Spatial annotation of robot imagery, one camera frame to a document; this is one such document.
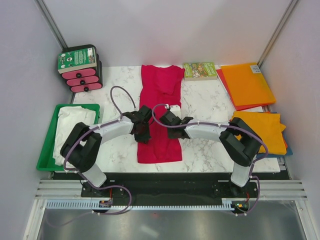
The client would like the left aluminium corner post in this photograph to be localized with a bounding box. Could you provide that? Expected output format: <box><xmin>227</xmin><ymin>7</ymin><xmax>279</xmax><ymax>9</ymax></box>
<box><xmin>35</xmin><ymin>0</ymin><xmax>68</xmax><ymax>49</ymax></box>

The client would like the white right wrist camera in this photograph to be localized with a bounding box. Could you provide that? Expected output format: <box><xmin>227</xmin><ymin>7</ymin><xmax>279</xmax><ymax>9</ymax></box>
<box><xmin>165</xmin><ymin>104</ymin><xmax>182</xmax><ymax>119</ymax></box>

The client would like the green book on drawers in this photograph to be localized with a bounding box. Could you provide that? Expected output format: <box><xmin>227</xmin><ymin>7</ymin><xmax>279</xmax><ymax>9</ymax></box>
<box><xmin>57</xmin><ymin>47</ymin><xmax>97</xmax><ymax>74</ymax></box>

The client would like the green illustrated paperback book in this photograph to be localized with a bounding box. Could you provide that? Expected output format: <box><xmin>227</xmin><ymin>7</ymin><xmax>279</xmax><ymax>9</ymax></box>
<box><xmin>182</xmin><ymin>62</ymin><xmax>218</xmax><ymax>81</ymax></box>

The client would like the green plastic tray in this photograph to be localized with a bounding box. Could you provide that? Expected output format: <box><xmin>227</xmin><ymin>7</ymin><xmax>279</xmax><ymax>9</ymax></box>
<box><xmin>36</xmin><ymin>103</ymin><xmax>100</xmax><ymax>172</ymax></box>

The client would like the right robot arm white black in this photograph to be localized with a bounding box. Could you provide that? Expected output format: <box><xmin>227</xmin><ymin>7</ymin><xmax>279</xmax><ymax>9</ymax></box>
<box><xmin>159</xmin><ymin>110</ymin><xmax>267</xmax><ymax>197</ymax></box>

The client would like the white slotted cable duct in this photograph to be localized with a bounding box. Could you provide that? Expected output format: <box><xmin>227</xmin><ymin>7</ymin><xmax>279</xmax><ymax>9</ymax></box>
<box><xmin>45</xmin><ymin>199</ymin><xmax>236</xmax><ymax>211</ymax></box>

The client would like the blue folded t-shirt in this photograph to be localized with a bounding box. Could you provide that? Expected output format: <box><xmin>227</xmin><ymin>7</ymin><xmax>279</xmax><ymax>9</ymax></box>
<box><xmin>256</xmin><ymin>146</ymin><xmax>293</xmax><ymax>158</ymax></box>

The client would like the white crumpled t-shirt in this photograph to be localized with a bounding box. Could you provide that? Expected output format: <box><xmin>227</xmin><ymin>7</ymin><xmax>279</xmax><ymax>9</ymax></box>
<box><xmin>52</xmin><ymin>106</ymin><xmax>100</xmax><ymax>166</ymax></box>

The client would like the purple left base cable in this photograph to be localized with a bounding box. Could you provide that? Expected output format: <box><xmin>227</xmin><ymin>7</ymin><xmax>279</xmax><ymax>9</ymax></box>
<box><xmin>82</xmin><ymin>174</ymin><xmax>133</xmax><ymax>217</ymax></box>

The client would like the aluminium corner post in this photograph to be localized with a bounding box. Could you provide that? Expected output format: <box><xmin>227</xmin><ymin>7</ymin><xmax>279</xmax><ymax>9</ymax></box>
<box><xmin>257</xmin><ymin>0</ymin><xmax>300</xmax><ymax>69</ymax></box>
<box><xmin>35</xmin><ymin>0</ymin><xmax>68</xmax><ymax>49</ymax></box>

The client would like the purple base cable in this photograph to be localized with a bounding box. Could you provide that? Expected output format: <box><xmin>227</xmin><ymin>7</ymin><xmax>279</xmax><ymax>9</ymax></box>
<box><xmin>82</xmin><ymin>174</ymin><xmax>133</xmax><ymax>217</ymax></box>
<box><xmin>231</xmin><ymin>176</ymin><xmax>262</xmax><ymax>217</ymax></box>

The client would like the orange plastic folder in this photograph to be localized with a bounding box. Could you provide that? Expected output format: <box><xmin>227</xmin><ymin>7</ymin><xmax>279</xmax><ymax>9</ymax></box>
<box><xmin>220</xmin><ymin>62</ymin><xmax>276</xmax><ymax>111</ymax></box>

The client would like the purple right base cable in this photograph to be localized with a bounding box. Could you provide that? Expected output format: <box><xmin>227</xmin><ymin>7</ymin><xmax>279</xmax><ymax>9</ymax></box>
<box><xmin>231</xmin><ymin>176</ymin><xmax>262</xmax><ymax>217</ymax></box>

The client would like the yellow folded t-shirt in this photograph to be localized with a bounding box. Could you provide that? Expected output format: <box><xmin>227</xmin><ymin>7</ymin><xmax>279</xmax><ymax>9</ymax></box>
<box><xmin>231</xmin><ymin>111</ymin><xmax>287</xmax><ymax>155</ymax></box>

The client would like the right aluminium corner post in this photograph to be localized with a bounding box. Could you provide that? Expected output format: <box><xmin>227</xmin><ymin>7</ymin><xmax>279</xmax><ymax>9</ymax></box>
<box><xmin>257</xmin><ymin>0</ymin><xmax>300</xmax><ymax>69</ymax></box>

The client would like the magenta pink t-shirt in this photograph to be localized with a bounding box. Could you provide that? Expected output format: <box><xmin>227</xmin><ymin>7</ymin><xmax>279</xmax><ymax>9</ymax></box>
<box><xmin>137</xmin><ymin>65</ymin><xmax>185</xmax><ymax>164</ymax></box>

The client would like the black pink drawer unit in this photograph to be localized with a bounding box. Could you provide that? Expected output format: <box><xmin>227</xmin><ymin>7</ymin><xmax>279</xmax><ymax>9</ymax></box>
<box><xmin>59</xmin><ymin>44</ymin><xmax>103</xmax><ymax>93</ymax></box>

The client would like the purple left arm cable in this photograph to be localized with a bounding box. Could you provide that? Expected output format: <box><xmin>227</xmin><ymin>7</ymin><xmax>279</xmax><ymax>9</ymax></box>
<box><xmin>62</xmin><ymin>86</ymin><xmax>140</xmax><ymax>176</ymax></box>

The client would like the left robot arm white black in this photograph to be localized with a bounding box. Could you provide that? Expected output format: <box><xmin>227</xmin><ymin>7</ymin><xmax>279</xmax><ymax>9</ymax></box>
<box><xmin>60</xmin><ymin>105</ymin><xmax>152</xmax><ymax>198</ymax></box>

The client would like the orange folded t-shirt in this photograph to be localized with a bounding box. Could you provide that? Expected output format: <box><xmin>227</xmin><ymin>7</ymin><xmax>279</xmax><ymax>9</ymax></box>
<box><xmin>282</xmin><ymin>135</ymin><xmax>288</xmax><ymax>149</ymax></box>

